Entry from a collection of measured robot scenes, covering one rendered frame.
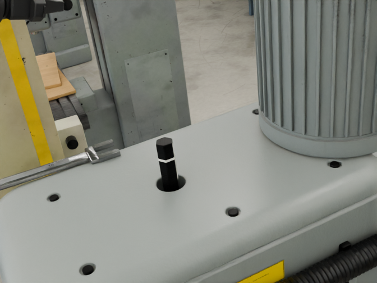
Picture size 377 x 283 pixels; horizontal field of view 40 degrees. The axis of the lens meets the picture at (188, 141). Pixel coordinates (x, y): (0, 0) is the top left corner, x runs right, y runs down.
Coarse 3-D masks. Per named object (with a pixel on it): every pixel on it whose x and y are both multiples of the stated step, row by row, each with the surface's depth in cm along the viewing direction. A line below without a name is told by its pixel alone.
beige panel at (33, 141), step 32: (0, 32) 212; (0, 64) 218; (32, 64) 224; (0, 96) 224; (32, 96) 230; (0, 128) 230; (32, 128) 236; (0, 160) 236; (32, 160) 243; (0, 192) 243
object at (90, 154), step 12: (96, 144) 73; (108, 144) 72; (72, 156) 71; (84, 156) 70; (96, 156) 70; (108, 156) 70; (36, 168) 69; (48, 168) 69; (60, 168) 69; (0, 180) 67; (12, 180) 67; (24, 180) 67
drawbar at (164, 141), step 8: (160, 144) 60; (168, 144) 60; (160, 152) 61; (168, 152) 61; (160, 168) 62; (168, 168) 62; (168, 176) 62; (176, 176) 63; (168, 184) 63; (176, 184) 63
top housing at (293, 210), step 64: (192, 128) 75; (256, 128) 73; (64, 192) 65; (128, 192) 63; (192, 192) 62; (256, 192) 60; (320, 192) 59; (0, 256) 57; (64, 256) 55; (128, 256) 54; (192, 256) 54; (256, 256) 57; (320, 256) 63
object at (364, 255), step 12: (372, 240) 63; (348, 252) 62; (360, 252) 62; (372, 252) 62; (324, 264) 61; (336, 264) 60; (348, 264) 61; (360, 264) 61; (372, 264) 62; (300, 276) 60; (312, 276) 59; (324, 276) 60; (336, 276) 60; (348, 276) 61
